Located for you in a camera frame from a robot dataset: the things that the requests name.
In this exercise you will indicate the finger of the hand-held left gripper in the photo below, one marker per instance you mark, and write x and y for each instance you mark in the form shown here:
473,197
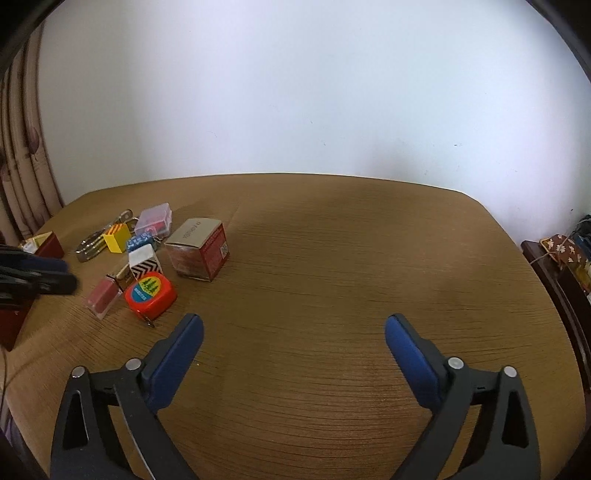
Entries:
51,284
44,265

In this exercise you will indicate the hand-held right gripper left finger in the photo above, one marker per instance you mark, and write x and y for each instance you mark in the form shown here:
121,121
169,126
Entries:
178,357

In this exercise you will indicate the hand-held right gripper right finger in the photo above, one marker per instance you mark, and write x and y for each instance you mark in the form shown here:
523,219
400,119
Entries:
411,362

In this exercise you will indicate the red eraser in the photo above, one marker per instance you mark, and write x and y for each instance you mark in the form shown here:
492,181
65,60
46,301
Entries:
102,295

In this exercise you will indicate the silver metal tool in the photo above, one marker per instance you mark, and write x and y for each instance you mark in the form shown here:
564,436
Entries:
92,243

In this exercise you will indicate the orange tape measure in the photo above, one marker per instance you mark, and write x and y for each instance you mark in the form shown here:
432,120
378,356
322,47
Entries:
147,295

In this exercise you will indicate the small tan block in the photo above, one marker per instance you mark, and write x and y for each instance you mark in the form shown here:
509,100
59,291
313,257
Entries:
122,272

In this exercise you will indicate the yellow striped small box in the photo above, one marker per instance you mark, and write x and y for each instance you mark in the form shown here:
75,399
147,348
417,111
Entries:
116,237

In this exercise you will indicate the white box with black chevrons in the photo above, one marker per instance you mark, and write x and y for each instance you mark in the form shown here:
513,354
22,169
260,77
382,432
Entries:
145,265

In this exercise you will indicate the small blue white case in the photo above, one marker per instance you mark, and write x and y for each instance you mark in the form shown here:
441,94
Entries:
140,241

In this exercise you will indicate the beige and red cardboard box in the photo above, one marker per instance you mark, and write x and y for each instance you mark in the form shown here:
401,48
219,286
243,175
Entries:
198,251

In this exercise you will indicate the clear box with pink contents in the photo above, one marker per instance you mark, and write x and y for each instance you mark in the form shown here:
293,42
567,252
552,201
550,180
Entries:
154,220

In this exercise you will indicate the beige floral curtain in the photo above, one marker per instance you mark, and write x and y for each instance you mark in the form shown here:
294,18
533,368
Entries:
25,152

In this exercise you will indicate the dark wooden chair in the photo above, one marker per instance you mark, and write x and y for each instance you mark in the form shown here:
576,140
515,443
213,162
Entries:
561,300

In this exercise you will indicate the brown floral cloth bag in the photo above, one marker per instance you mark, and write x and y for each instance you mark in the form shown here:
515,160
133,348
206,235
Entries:
565,247

